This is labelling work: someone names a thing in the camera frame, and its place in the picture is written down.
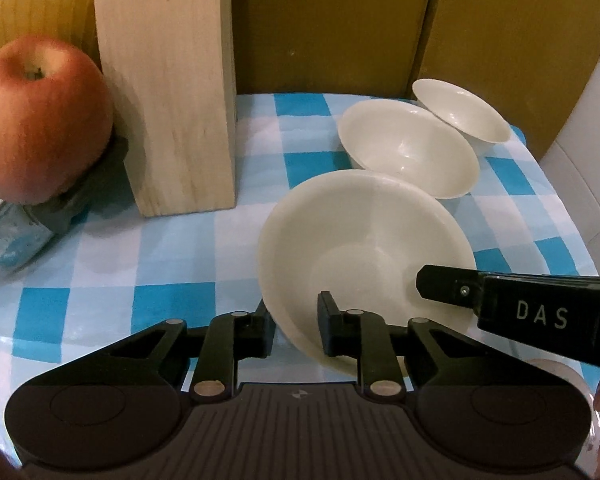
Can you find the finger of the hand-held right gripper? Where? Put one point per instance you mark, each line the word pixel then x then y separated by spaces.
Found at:
pixel 445 285

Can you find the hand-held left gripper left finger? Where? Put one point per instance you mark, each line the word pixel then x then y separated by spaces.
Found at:
pixel 264 331

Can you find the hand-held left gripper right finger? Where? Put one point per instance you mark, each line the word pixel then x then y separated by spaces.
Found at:
pixel 327 327

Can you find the large white bowl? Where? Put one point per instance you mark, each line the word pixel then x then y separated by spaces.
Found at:
pixel 360 240

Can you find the blue checkered tablecloth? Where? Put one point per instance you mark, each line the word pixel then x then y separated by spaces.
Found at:
pixel 155 260

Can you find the medium white bowl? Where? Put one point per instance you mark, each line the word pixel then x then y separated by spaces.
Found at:
pixel 410 145

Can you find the small white bowl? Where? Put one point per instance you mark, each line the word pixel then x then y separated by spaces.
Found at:
pixel 460 110

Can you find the wooden knife block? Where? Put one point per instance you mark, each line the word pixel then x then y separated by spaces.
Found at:
pixel 165 85

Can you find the steel pot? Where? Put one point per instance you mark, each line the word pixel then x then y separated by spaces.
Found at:
pixel 10 240

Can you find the brown wooden panel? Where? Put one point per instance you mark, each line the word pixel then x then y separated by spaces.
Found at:
pixel 330 20

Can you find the red apple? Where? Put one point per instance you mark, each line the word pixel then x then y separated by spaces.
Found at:
pixel 40 125

